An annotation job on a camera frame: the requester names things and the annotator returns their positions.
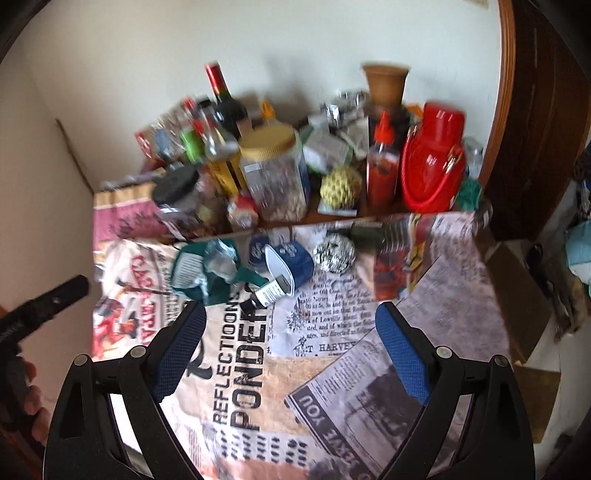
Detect small green bottle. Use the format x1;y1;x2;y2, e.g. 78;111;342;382
181;129;206;164

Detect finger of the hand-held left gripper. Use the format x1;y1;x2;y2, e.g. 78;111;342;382
0;275;89;344

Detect wooden table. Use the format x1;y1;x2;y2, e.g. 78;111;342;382
185;198;492;241

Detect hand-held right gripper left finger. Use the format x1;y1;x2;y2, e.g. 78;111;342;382
44;302;206;480

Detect silver foil bags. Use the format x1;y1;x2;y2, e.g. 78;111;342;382
318;90;370;127

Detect red sauce bottle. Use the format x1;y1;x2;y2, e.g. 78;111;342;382
366;111;400;208

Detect red wine bottle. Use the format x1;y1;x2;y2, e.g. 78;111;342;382
204;61;250;139

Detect dark wooden door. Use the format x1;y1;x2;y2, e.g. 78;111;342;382
478;0;591;241

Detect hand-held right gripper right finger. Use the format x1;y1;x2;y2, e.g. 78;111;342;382
375;302;536;480

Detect red thermos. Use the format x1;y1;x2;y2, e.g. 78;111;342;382
400;102;467;214

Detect light blue cloth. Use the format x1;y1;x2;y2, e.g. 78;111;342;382
567;224;591;278

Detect person's left hand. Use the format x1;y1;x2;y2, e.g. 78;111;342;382
21;360;51;435

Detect green net bag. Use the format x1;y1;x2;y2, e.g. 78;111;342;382
455;178;483;212

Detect dark green cylinder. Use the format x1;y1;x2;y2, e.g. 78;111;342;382
348;222;387;251

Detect foil ball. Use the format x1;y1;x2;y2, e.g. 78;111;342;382
313;233;356;276

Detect table with newspaper-print cloth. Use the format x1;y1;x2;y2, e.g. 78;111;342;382
91;212;513;480

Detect black lid jar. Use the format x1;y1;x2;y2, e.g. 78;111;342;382
152;165;227;238

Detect yellow lid jar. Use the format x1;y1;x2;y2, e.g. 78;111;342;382
239;124;311;222

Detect red cap bottle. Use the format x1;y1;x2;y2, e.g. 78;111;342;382
182;97;208;134

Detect clear glass bottle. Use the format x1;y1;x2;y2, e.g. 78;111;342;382
198;99;241;160

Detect teal packet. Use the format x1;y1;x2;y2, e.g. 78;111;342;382
172;240;273;306

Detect small white label bottle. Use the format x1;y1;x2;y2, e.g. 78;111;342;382
239;276;296;317

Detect pink paper sack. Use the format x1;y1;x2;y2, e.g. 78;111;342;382
92;182;169;241

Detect yellow mesh ball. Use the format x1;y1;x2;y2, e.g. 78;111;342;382
321;165;363;208

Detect brown clay vase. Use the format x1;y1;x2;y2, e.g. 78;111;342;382
361;64;411;114

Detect yellow box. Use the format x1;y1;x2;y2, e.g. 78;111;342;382
208;154;245;197

